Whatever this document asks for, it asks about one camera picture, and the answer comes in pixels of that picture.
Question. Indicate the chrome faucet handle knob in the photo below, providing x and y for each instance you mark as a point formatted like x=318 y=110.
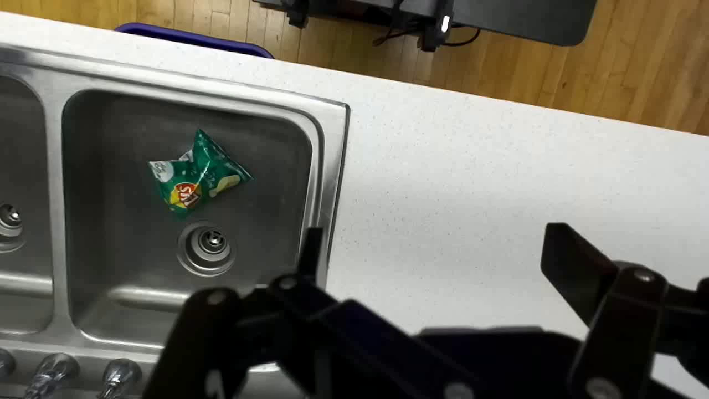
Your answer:
x=120 y=378

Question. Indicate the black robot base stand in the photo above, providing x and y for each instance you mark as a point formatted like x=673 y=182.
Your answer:
x=562 y=23

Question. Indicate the right basin drain strainer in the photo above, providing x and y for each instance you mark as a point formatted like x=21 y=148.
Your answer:
x=204 y=250

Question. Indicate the left basin drain strainer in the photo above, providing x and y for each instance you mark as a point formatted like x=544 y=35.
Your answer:
x=12 y=228

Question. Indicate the blue bin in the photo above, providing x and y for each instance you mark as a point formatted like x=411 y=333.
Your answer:
x=180 y=35

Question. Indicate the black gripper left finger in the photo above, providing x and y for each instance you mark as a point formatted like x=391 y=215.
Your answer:
x=326 y=348

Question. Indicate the basin drain strainer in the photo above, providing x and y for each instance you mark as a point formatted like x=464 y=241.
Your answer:
x=204 y=250
x=12 y=228

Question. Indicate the chrome faucet base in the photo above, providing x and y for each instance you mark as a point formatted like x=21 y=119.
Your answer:
x=51 y=372

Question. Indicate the stainless steel double sink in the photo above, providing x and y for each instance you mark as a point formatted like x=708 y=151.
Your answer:
x=98 y=273

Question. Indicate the green snack packet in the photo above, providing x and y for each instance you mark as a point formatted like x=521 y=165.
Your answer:
x=198 y=176

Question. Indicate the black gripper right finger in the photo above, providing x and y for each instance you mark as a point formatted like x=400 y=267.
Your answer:
x=632 y=315

